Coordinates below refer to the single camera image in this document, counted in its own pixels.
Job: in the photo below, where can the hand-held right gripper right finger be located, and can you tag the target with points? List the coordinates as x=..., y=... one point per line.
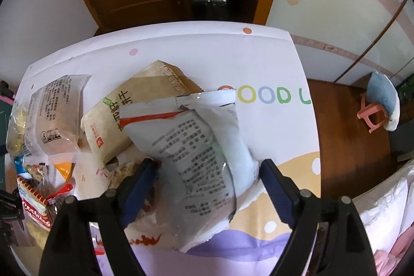
x=275, y=188

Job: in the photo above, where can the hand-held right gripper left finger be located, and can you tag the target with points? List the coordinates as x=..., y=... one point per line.
x=142, y=185

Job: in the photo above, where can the white grey snack bag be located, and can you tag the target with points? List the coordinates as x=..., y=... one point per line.
x=194, y=140

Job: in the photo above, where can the beige cracker packet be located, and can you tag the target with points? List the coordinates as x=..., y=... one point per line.
x=135, y=98

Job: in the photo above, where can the red white cookie packet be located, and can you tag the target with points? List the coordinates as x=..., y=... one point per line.
x=32, y=208

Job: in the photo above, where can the clear oat snack packet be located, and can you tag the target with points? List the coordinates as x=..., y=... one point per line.
x=127, y=166

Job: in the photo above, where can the red wrapped candy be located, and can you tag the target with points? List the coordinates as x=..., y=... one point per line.
x=60, y=192

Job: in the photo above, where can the small orange packet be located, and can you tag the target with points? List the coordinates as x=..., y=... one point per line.
x=64, y=169

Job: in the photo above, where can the yellow snack packet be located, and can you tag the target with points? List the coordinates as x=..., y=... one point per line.
x=16, y=130

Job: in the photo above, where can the clear wrapped bread packet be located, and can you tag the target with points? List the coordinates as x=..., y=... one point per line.
x=51, y=114

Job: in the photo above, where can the white bedding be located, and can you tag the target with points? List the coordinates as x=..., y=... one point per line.
x=385, y=208

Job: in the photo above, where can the small black object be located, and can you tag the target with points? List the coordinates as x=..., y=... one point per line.
x=6, y=90

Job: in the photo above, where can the pink plastic stool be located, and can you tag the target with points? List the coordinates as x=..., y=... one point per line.
x=367, y=111

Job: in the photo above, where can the printed cartoon tablecloth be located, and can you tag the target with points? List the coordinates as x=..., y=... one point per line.
x=258, y=69

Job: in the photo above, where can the pink blanket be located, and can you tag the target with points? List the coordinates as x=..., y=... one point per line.
x=401, y=250

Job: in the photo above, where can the pink stool with blue cushion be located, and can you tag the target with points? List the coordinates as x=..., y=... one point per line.
x=381, y=91

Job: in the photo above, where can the dark green object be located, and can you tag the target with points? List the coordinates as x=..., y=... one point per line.
x=408, y=88

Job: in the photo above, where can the black suitcase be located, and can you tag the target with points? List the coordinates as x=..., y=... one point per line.
x=210, y=7

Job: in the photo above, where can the green chalkboard pink frame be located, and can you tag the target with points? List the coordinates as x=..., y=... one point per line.
x=4, y=140

